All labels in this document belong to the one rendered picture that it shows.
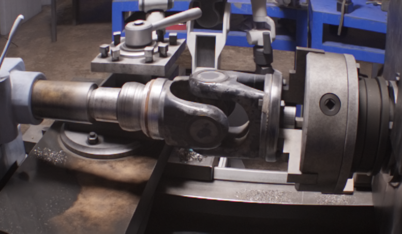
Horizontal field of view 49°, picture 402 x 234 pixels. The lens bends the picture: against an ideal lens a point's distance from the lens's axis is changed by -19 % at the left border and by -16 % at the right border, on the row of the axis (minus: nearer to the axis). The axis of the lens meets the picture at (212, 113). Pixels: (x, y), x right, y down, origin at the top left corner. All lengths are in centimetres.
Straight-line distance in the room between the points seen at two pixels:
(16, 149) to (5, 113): 30
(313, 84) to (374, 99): 12
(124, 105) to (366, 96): 42
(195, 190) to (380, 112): 51
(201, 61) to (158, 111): 132
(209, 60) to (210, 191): 110
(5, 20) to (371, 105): 528
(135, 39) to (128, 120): 21
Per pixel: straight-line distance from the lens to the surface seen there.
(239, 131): 94
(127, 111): 90
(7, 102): 99
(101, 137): 113
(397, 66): 98
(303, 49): 86
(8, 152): 124
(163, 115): 87
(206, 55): 216
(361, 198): 116
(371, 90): 85
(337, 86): 79
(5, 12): 581
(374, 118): 83
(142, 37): 105
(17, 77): 101
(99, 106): 93
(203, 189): 115
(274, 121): 82
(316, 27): 264
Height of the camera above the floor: 150
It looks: 27 degrees down
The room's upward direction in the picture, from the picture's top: 1 degrees clockwise
